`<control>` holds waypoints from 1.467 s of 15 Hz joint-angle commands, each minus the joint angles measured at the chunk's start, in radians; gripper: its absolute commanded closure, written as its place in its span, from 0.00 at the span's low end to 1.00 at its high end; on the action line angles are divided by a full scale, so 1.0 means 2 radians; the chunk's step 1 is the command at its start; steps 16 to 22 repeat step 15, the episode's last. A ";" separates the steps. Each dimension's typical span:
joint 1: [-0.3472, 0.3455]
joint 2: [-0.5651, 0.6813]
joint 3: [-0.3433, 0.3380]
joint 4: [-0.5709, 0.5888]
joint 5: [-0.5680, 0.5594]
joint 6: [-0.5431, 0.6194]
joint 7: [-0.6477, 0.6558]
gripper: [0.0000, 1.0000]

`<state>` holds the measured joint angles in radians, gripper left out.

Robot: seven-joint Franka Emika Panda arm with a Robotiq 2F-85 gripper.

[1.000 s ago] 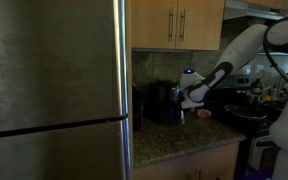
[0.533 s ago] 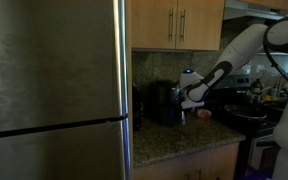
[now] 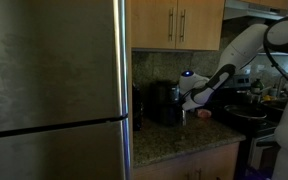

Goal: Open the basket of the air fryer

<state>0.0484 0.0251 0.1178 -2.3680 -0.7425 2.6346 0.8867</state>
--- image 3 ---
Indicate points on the stainless steel refrigerator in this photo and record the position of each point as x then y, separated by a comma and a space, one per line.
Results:
50, 90

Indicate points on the yellow sponge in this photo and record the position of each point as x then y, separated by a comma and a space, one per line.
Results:
267, 98

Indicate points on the black kitchen stove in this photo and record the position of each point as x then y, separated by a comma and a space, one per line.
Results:
250, 133

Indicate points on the green dish soap bottle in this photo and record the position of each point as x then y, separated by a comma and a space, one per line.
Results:
257, 86

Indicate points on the black air fryer body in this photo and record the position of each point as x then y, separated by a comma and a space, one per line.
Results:
162, 101

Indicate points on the wooden lower counter cabinet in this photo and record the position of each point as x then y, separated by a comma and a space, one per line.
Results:
190, 163

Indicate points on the metal sink faucet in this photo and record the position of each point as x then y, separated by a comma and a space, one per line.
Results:
282, 83

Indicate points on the range hood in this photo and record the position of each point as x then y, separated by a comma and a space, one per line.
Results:
254, 8

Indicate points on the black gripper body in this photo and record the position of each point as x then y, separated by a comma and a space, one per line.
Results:
185, 99

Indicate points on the wooden upper wall cabinet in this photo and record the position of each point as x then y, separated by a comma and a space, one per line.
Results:
177, 23

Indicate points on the black frying pan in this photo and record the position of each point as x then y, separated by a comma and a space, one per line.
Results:
245, 111

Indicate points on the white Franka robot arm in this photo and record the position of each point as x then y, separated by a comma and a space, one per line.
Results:
240, 50

